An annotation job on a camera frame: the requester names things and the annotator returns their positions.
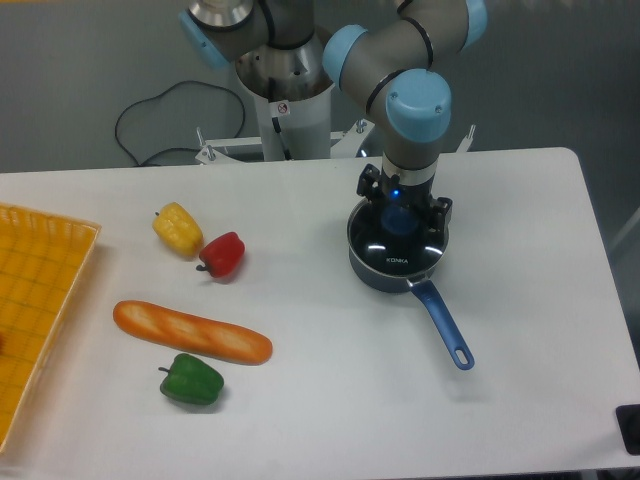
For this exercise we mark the yellow bell pepper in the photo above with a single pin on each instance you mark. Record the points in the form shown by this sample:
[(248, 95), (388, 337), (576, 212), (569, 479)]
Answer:
[(178, 230)]

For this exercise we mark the dark blue saucepan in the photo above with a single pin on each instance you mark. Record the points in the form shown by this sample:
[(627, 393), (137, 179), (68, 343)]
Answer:
[(424, 289)]

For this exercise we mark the red bell pepper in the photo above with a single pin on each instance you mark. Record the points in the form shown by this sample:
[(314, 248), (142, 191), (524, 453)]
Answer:
[(221, 256)]

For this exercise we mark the green bell pepper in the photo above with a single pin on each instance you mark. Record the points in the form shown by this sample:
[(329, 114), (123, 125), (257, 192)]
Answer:
[(192, 381)]

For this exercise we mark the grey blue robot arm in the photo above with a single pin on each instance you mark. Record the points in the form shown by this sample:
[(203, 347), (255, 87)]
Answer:
[(387, 73)]

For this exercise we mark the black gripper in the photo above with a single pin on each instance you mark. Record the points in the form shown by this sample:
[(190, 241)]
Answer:
[(384, 191)]

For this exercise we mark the yellow woven basket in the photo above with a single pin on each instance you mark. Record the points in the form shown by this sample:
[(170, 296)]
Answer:
[(43, 256)]

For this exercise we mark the black device at table edge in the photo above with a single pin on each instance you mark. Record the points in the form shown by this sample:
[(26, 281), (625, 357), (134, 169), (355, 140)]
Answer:
[(628, 417)]

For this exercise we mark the glass lid with blue knob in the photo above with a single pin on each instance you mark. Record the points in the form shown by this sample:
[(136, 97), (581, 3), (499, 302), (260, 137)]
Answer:
[(393, 240)]

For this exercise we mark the orange baguette bread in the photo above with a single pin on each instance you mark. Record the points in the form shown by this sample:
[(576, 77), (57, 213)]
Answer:
[(192, 334)]

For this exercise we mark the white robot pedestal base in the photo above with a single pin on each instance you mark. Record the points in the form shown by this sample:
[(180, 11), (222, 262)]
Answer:
[(292, 98)]

